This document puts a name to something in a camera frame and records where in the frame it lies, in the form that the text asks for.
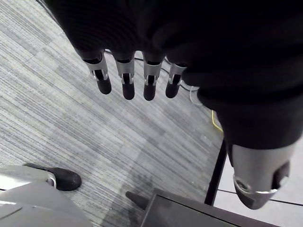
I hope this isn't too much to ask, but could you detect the silver robot leg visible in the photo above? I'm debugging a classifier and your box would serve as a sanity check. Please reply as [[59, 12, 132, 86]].
[[0, 165, 92, 227]]

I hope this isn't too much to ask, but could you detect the yellow cable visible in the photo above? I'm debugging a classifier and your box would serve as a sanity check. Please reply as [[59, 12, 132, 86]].
[[211, 110, 223, 133]]

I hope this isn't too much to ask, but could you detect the dark robot foot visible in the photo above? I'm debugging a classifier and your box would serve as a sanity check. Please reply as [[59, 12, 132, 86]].
[[23, 163, 82, 192]]

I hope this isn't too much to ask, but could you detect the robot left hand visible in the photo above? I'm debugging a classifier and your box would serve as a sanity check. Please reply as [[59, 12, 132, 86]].
[[44, 0, 303, 210]]

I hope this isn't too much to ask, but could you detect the dark grey pointed foot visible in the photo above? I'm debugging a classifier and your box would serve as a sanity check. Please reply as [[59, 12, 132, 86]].
[[125, 191, 149, 210]]

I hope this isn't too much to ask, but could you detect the black metal frame post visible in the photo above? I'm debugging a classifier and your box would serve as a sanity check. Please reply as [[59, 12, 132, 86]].
[[204, 139, 227, 206]]

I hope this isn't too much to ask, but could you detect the dark grey cabinet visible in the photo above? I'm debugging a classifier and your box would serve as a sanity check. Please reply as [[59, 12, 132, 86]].
[[141, 188, 281, 227]]

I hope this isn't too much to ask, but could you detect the white cable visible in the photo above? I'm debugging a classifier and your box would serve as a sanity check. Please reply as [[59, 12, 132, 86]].
[[178, 79, 203, 106]]

